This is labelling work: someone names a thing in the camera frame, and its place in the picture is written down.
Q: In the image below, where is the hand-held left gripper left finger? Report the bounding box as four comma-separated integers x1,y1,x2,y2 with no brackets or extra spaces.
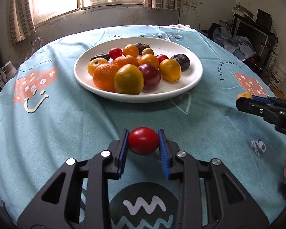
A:
17,128,130,229

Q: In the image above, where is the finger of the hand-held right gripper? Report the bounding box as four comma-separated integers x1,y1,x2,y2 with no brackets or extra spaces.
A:
236,97,281,125
251,95,286,107

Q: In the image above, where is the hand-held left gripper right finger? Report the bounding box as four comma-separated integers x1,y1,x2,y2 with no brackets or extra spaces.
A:
157,129,270,229

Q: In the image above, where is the white oval plate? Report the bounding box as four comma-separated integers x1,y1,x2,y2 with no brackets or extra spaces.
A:
73,37,203,103

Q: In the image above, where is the large yellow green fruit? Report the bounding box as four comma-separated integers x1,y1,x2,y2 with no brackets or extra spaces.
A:
113,64,145,95

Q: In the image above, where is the yellow orange citrus fruit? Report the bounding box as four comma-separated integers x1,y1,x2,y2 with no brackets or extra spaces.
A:
159,59,182,82
87,57,109,77

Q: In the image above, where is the smooth round orange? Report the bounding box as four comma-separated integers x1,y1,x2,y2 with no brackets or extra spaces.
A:
138,54,160,69

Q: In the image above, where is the white bucket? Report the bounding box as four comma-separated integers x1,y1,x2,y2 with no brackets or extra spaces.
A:
268,61,286,91

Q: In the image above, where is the pile of clothes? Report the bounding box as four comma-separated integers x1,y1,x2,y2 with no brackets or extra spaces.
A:
202,23,256,60

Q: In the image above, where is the light blue printed tablecloth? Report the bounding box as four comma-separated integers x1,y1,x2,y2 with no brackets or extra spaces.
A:
0,25,286,229

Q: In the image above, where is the black desk with monitor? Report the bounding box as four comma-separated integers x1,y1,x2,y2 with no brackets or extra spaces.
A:
231,8,279,74

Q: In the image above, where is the orange tangerine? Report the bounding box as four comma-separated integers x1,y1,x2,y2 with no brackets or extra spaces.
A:
93,63,121,92
113,55,139,68

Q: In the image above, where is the red plum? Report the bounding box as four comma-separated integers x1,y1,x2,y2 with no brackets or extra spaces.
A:
138,63,161,90

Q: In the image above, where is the small orange kumquat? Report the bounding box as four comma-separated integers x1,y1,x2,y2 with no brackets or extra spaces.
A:
123,44,140,58

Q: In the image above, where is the white cable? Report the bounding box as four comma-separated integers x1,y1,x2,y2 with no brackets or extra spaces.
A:
172,5,189,27

